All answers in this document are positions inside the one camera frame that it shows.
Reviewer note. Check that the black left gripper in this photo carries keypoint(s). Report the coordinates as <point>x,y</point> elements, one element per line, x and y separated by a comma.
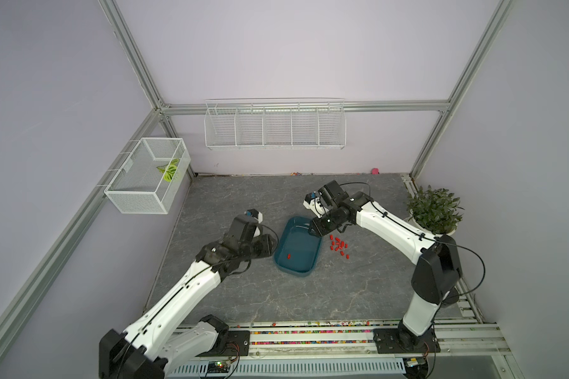
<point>267,248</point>

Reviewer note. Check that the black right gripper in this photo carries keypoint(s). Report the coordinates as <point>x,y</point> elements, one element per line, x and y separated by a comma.
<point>318,228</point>

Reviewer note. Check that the teal plastic storage box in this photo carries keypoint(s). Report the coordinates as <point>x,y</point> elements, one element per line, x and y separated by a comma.
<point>303,247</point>

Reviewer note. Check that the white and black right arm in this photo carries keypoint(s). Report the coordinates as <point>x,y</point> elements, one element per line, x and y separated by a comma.
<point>435,257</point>

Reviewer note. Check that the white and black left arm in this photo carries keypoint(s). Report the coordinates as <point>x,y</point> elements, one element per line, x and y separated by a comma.
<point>148,348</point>

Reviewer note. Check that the white plant pot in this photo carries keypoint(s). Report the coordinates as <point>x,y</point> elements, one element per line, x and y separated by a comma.
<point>451,232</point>

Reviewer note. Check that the green potted plant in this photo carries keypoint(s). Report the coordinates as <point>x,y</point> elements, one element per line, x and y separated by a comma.
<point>436,210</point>

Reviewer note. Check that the green item in basket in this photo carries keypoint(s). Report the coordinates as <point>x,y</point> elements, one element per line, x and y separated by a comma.
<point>170,171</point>

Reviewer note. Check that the green circuit board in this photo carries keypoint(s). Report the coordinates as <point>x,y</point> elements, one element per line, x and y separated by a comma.
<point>218,367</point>

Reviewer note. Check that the white ventilation grille strip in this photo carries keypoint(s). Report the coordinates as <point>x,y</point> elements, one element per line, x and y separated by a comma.
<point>297,368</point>

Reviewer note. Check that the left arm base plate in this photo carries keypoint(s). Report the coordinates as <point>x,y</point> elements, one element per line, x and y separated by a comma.
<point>233,343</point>

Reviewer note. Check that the white wire wall shelf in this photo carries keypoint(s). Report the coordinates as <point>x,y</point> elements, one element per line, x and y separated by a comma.
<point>274,123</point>

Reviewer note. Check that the white mesh wall basket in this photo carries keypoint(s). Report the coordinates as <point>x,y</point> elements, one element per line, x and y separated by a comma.
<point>138,187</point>

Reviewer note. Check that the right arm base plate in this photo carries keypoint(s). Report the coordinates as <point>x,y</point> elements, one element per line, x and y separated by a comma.
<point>398,341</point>

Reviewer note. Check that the aluminium rail bed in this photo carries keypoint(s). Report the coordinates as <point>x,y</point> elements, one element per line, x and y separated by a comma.
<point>470,347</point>

